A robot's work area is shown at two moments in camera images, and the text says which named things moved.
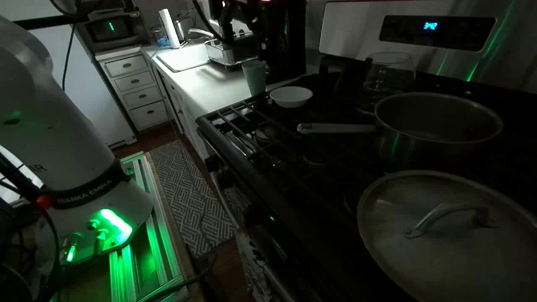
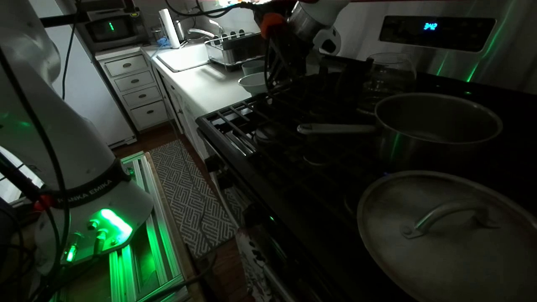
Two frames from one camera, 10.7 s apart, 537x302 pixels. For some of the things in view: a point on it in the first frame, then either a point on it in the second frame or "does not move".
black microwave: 115,27 does not move
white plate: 291,96 -> 255,83
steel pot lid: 448,239 does not move
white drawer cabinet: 137,86 does not move
